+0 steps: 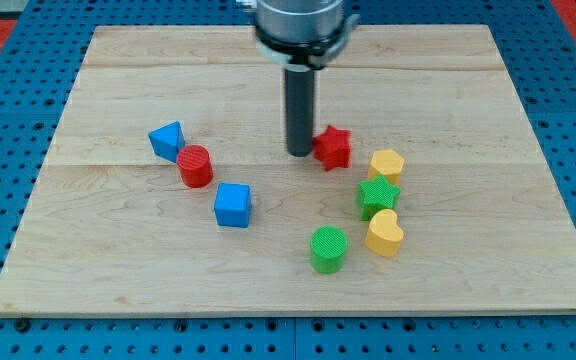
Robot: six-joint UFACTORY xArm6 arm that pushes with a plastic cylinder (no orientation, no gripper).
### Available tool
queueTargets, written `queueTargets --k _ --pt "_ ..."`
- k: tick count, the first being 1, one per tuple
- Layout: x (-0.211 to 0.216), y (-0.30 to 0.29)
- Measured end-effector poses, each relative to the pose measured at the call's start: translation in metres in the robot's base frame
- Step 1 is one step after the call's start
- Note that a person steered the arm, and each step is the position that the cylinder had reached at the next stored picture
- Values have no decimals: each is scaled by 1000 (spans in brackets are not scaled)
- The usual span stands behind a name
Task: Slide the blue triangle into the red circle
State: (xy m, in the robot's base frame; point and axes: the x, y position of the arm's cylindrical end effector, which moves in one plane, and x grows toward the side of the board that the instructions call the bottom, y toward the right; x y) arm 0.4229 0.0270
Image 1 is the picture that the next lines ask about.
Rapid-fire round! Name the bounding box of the blue triangle block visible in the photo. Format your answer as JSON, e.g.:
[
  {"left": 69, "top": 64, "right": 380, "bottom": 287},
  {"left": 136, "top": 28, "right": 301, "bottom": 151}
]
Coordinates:
[{"left": 148, "top": 121, "right": 186, "bottom": 163}]

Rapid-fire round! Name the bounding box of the wooden board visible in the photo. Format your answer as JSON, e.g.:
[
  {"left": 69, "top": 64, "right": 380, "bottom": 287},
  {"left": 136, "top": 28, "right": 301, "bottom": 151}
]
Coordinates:
[{"left": 0, "top": 25, "right": 576, "bottom": 318}]

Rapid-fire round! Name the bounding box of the red cylinder block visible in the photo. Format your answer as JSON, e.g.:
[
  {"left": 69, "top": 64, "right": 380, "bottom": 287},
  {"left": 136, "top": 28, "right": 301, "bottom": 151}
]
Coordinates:
[{"left": 176, "top": 145, "right": 213, "bottom": 188}]

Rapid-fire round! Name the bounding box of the yellow hexagon block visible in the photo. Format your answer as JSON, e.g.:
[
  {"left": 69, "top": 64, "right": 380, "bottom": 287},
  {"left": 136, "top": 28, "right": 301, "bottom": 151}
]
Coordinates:
[{"left": 367, "top": 149, "right": 405, "bottom": 185}]

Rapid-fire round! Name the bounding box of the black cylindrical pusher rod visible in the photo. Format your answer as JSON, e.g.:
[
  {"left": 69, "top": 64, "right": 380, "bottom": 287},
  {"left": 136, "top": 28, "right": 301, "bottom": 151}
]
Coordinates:
[{"left": 284, "top": 70, "right": 315, "bottom": 157}]

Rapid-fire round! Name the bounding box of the blue cube block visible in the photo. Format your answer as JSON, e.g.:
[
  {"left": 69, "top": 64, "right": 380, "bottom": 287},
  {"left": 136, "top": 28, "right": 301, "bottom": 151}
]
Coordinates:
[{"left": 213, "top": 182, "right": 251, "bottom": 228}]

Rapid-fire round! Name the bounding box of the red star block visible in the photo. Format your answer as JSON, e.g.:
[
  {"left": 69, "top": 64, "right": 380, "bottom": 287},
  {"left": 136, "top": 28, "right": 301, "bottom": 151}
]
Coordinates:
[{"left": 313, "top": 125, "right": 352, "bottom": 171}]

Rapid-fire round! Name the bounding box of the green star block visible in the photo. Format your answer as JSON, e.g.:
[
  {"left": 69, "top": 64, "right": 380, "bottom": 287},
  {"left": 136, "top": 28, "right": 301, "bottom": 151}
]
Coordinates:
[{"left": 355, "top": 175, "right": 401, "bottom": 221}]

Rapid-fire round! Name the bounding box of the green cylinder block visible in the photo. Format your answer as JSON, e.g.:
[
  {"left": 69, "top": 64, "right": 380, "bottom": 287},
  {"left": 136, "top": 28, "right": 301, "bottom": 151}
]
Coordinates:
[{"left": 310, "top": 226, "right": 348, "bottom": 274}]

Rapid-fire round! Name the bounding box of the yellow heart block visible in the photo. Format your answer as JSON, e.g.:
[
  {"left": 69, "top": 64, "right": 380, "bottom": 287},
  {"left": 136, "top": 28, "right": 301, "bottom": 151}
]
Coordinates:
[{"left": 364, "top": 209, "right": 404, "bottom": 257}]

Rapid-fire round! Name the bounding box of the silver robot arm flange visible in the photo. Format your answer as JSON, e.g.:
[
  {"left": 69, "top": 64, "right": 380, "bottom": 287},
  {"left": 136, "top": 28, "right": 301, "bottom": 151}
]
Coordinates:
[{"left": 236, "top": 0, "right": 360, "bottom": 72}]

